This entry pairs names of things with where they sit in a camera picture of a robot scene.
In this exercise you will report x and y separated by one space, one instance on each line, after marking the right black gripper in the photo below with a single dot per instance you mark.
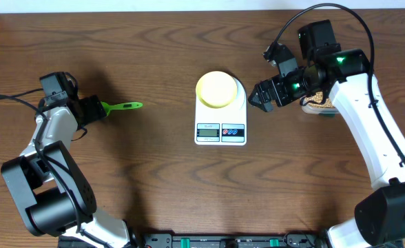
262 87

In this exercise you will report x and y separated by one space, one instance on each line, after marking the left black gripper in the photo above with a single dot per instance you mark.
95 109

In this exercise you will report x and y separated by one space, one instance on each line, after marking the green plastic measuring spoon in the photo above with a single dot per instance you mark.
121 106

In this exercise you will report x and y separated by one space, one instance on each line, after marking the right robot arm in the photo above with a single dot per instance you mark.
342 76

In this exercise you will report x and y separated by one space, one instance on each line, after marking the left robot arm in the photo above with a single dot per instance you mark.
50 192

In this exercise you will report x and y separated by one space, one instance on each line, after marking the white digital kitchen scale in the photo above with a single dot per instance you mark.
222 126

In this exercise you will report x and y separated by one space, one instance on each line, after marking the yellow plastic bowl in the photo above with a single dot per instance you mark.
216 89

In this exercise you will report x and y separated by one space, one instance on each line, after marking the clear plastic container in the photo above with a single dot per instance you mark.
311 110

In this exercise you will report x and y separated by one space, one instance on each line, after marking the soybeans in container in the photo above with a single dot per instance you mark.
315 101

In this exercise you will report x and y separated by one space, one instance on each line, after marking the green lid under container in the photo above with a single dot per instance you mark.
331 115

